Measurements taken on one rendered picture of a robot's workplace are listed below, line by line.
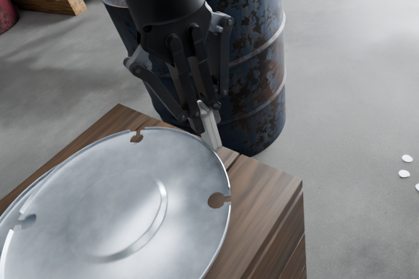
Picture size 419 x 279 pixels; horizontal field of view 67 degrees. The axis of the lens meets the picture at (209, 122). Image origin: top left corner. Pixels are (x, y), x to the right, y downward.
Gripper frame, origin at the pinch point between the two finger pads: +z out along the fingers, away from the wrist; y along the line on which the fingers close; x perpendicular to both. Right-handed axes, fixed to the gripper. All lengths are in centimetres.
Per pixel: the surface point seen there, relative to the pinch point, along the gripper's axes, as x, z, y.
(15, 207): 11.4, 4.4, -27.4
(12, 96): 128, 41, -39
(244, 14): 19.8, -1.1, 22.1
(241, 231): -12.0, 5.4, -4.5
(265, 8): 20.5, 0.2, 27.7
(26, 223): 7.2, 4.4, -26.3
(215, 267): -13.5, 5.3, -9.1
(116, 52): 122, 41, 13
